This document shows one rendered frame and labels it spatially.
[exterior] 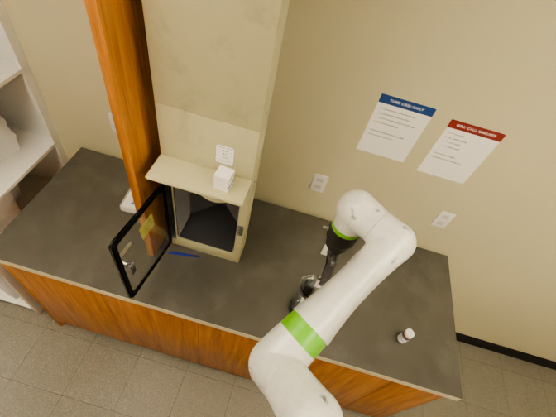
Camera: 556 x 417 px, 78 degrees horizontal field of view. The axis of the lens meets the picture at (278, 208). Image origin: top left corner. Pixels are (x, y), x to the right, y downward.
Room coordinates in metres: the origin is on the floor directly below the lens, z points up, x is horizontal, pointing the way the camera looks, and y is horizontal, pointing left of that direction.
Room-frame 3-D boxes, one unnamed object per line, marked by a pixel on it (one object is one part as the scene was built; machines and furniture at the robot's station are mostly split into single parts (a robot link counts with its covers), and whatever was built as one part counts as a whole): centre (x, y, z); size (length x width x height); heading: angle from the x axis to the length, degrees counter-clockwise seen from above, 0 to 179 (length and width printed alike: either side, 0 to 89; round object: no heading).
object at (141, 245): (0.61, 0.44, 1.19); 0.30 x 0.01 x 0.40; 172
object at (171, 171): (0.72, 0.27, 1.46); 0.32 x 0.11 x 0.10; 89
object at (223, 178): (0.72, 0.19, 1.54); 0.05 x 0.05 x 0.06; 84
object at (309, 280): (0.64, -0.21, 1.06); 0.11 x 0.11 x 0.21
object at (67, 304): (0.84, 0.09, 0.45); 2.05 x 0.67 x 0.90; 89
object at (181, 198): (0.90, 0.27, 1.19); 0.26 x 0.24 x 0.35; 89
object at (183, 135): (0.90, 0.27, 1.32); 0.32 x 0.25 x 0.77; 89
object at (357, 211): (0.64, -0.22, 1.64); 0.13 x 0.11 x 0.14; 55
